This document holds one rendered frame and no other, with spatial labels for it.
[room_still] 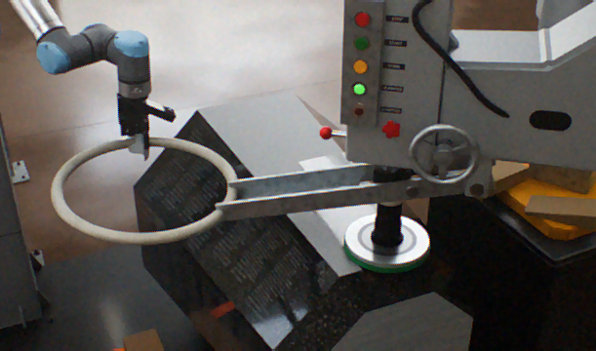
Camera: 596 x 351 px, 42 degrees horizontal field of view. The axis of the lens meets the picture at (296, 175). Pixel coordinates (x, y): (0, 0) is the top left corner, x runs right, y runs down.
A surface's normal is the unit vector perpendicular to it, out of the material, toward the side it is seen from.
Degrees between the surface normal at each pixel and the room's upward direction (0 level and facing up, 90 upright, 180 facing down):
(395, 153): 90
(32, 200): 0
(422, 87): 90
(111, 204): 0
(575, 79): 90
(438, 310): 90
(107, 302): 0
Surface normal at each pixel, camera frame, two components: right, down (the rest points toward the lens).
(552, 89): -0.23, 0.51
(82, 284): 0.00, -0.85
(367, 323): 0.40, 0.48
